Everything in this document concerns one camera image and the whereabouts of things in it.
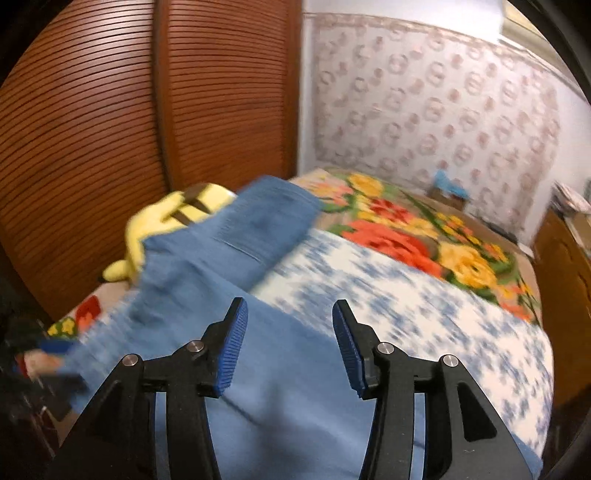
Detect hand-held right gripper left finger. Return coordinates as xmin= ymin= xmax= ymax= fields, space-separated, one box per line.
xmin=46 ymin=296 xmax=250 ymax=480

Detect floral fleece blanket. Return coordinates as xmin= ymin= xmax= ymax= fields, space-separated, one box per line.
xmin=46 ymin=168 xmax=541 ymax=342

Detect blue floral white quilt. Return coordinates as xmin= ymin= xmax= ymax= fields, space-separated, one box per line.
xmin=252 ymin=228 xmax=555 ymax=457

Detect pile of floral cloth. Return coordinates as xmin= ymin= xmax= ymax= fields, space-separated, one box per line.
xmin=551 ymin=181 xmax=591 ymax=217

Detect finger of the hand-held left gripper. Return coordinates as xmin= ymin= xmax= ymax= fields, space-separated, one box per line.
xmin=37 ymin=339 xmax=79 ymax=356
xmin=32 ymin=373 xmax=89 ymax=414

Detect small cardboard box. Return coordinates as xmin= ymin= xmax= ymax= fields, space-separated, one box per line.
xmin=429 ymin=185 xmax=467 ymax=208

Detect blue cloth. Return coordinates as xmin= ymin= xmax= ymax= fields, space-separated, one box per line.
xmin=434 ymin=170 xmax=469 ymax=197

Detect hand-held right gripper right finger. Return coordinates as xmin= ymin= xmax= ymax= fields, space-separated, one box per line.
xmin=332 ymin=299 xmax=534 ymax=480

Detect blue denim pants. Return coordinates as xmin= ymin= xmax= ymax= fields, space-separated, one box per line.
xmin=60 ymin=175 xmax=543 ymax=480

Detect circle patterned curtain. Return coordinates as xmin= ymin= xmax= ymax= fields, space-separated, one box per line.
xmin=309 ymin=13 xmax=561 ymax=241

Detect wooden louvered wardrobe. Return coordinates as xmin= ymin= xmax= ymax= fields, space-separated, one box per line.
xmin=0 ymin=0 xmax=303 ymax=324

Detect yellow plush toy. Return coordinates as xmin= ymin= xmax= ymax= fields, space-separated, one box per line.
xmin=102 ymin=182 xmax=238 ymax=282

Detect wooden sideboard cabinet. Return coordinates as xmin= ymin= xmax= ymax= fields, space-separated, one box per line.
xmin=533 ymin=208 xmax=591 ymax=407

